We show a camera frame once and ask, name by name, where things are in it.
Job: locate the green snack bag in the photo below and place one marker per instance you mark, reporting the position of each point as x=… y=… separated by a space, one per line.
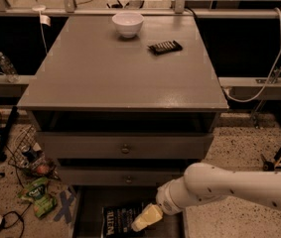
x=36 y=192

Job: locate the grey drawer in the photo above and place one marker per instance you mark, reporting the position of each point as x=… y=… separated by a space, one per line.
x=87 y=220
x=117 y=176
x=75 y=145

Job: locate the wire basket with items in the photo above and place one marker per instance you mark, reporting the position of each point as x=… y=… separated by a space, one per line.
x=27 y=156

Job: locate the middle grey drawer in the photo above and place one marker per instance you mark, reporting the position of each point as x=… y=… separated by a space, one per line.
x=117 y=176

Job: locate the white bowl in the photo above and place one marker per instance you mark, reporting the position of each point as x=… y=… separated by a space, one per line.
x=128 y=24

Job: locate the bottom grey drawer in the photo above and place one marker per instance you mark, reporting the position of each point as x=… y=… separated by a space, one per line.
x=87 y=220

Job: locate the blue chip bag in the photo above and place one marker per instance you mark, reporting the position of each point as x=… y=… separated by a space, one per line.
x=117 y=220

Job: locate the clear water bottle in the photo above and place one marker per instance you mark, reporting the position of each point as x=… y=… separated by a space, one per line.
x=8 y=68

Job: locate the black candy bar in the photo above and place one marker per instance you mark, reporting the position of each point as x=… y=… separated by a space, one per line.
x=165 y=48

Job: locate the blue tape cross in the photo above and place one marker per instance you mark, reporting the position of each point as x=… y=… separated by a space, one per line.
x=66 y=202

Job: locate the yellow foam-covered gripper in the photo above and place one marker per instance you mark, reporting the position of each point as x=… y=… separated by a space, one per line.
x=165 y=199

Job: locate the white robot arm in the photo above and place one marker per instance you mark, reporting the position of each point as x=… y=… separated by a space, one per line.
x=203 y=183

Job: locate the top grey drawer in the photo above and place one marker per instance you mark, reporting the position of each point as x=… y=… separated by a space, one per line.
x=75 y=145

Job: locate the grey drawer cabinet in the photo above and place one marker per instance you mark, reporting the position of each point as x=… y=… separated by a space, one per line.
x=94 y=81

